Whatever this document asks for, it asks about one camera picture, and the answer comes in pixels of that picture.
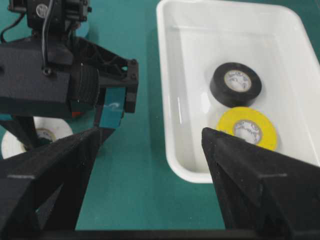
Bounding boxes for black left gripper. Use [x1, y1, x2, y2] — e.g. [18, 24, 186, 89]
[64, 37, 139, 145]

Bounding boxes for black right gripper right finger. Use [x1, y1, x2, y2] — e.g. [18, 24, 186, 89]
[201, 127, 320, 233]

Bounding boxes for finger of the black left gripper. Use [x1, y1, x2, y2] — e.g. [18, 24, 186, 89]
[0, 115, 40, 149]

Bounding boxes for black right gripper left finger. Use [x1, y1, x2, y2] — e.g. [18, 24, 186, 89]
[0, 127, 101, 233]

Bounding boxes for white tape roll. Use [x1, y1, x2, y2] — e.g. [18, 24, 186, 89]
[0, 116, 73, 159]

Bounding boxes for yellow tape roll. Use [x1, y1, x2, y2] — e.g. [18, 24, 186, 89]
[216, 106, 278, 151]

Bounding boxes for black tape roll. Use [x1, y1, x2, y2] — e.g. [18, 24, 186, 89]
[209, 62, 262, 108]

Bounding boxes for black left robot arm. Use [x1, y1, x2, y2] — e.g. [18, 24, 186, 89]
[0, 0, 139, 149]

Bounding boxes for red tape roll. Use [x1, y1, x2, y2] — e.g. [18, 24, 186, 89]
[71, 112, 84, 118]

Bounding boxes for teal tape roll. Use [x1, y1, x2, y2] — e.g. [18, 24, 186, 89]
[75, 21, 90, 38]

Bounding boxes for green table cloth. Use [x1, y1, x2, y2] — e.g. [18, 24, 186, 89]
[0, 0, 320, 231]

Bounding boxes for white plastic tray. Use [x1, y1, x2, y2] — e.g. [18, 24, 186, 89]
[156, 0, 320, 184]

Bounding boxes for black left camera cable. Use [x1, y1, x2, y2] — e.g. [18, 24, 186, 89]
[0, 0, 55, 73]

